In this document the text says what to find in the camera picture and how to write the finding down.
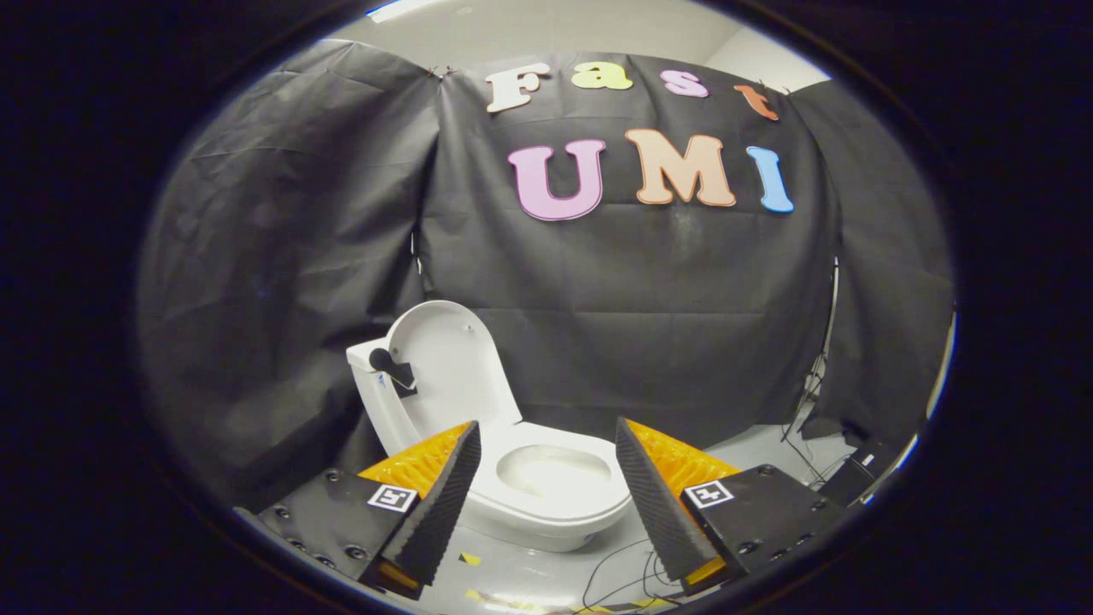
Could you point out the white toilet lid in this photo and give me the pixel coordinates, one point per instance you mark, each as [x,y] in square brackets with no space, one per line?
[461,367]

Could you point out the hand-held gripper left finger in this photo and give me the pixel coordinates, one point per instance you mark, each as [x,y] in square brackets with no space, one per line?
[444,512]

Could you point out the black box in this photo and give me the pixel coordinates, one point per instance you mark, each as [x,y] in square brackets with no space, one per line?
[858,474]

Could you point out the yellow black floor tape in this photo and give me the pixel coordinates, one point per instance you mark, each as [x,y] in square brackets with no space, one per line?
[470,559]

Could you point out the thin metal stand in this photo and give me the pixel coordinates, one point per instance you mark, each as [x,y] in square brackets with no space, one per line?
[832,299]

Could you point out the white ceramic toilet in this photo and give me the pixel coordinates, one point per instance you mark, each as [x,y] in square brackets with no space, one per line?
[538,534]

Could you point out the white toilet seat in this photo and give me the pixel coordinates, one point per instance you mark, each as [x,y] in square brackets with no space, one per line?
[555,511]

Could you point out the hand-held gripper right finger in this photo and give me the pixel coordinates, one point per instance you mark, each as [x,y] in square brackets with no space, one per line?
[653,504]

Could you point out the black backdrop cloth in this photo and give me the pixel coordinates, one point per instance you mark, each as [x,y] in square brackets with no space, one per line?
[640,299]

